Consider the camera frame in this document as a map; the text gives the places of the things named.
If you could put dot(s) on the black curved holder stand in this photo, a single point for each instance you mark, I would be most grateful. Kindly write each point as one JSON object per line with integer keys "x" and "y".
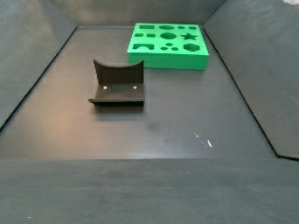
{"x": 121, "y": 83}

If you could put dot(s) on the green shape sorter block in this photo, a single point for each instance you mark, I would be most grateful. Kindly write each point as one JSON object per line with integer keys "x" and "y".
{"x": 169, "y": 46}

